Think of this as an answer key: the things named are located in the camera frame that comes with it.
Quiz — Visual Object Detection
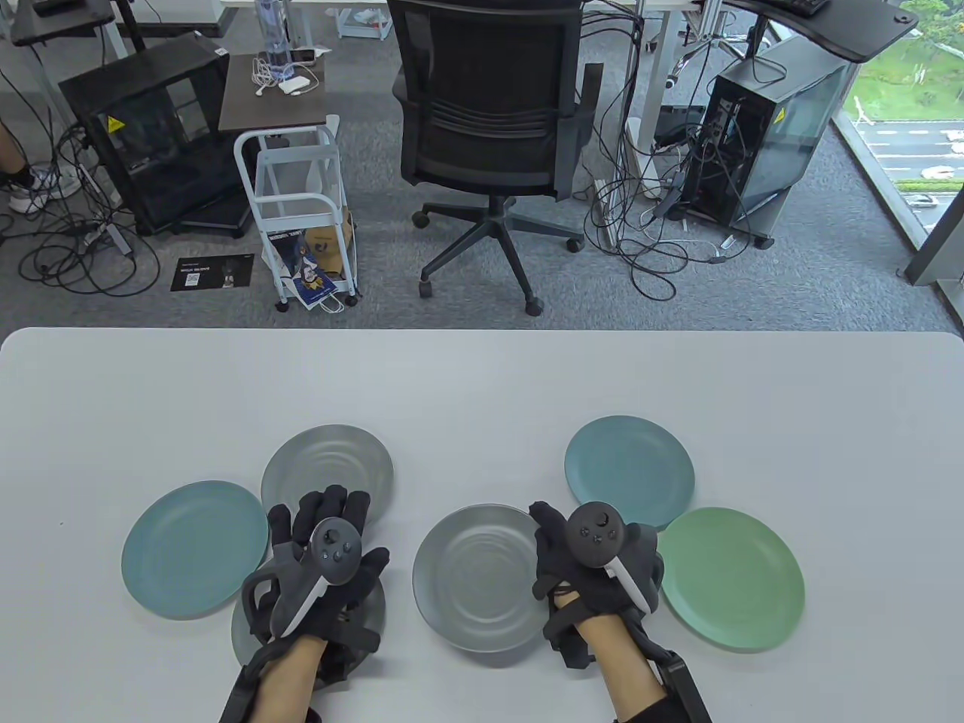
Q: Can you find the person's left hand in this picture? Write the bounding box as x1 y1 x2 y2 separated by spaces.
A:
256 486 391 664

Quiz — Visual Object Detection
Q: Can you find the person's right hand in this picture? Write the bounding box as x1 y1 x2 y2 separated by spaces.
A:
529 502 665 671

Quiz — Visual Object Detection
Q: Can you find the grey plate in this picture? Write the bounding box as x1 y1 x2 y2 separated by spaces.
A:
231 554 386 675
413 504 554 654
261 425 395 539

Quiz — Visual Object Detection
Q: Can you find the blue plate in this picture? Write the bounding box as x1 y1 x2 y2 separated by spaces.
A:
121 480 270 621
565 416 695 530

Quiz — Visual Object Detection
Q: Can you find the green plate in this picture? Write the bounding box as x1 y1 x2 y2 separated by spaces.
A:
659 507 806 652

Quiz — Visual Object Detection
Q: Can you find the person's left forearm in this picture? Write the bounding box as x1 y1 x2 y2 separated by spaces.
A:
252 636 332 723

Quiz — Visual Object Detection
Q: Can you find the person's right forearm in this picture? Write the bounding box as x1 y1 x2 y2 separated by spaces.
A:
580 614 679 723

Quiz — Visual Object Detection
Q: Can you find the blue printed paper bag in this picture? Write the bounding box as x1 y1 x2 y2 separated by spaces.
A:
264 226 337 310

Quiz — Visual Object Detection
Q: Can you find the brown paper bag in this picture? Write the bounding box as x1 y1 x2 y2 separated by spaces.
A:
305 212 355 281

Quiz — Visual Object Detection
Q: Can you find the black leaflet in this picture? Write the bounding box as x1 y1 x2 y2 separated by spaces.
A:
170 255 256 293

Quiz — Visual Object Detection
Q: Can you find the grey power strip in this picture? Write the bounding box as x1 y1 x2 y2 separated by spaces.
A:
81 221 135 258

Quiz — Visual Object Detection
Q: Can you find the black glass computer case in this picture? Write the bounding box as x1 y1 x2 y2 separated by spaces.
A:
59 32 255 239

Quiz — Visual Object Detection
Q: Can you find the white cart with wooden top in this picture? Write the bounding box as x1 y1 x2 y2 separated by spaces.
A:
218 53 360 313

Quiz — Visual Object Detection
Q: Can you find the black mesh office chair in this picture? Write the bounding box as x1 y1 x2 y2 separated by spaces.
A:
391 0 606 317

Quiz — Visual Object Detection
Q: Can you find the clear water bottle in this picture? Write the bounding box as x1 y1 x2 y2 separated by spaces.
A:
255 0 294 81

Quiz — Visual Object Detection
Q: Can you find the white plastic basket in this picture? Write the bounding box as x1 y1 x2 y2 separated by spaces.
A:
336 6 393 41

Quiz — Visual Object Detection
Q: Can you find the black computer tower on stand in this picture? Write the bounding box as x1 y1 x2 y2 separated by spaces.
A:
682 34 861 251

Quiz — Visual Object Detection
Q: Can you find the white desk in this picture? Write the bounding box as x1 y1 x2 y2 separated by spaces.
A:
218 0 724 144

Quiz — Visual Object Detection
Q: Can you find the black rectangular desk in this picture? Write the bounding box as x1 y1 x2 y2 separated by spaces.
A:
11 0 148 53

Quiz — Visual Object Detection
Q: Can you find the black curved desk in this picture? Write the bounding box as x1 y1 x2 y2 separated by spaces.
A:
723 0 921 64

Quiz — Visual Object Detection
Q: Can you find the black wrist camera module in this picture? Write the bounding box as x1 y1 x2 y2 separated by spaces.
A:
218 663 261 723
655 651 712 723

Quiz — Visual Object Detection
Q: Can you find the tangle of black cables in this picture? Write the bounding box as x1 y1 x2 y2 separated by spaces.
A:
586 105 758 302
0 68 163 298

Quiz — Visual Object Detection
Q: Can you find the grey window frame post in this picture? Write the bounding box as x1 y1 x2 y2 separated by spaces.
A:
902 173 964 287

